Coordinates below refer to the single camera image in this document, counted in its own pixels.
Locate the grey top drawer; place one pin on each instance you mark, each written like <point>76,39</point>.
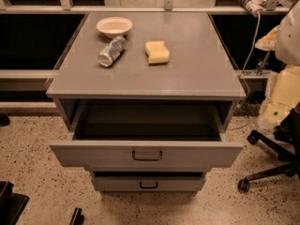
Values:
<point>147,135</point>

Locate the grey drawer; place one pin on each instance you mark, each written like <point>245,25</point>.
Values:
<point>147,135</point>
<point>148,181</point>

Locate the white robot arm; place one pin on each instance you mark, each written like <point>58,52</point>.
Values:
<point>284,40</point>

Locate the grey drawer cabinet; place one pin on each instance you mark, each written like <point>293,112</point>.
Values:
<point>198,69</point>

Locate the grey bottom drawer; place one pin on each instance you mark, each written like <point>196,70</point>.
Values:
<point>148,181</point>

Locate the yellow sponge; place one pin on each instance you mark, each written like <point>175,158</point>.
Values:
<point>157,52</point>

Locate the white paper bowl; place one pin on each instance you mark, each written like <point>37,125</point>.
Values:
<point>114,26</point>

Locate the metal diagonal rod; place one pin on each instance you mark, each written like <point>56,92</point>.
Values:
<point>261,65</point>

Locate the small black floor object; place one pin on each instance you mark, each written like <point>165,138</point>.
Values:
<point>77,217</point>

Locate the white power strip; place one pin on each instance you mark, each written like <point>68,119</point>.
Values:
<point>253,7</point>

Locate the black caster left edge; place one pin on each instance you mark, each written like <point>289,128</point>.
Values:
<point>4,120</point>

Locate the black object bottom left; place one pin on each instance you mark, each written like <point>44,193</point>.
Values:
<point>11,204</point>

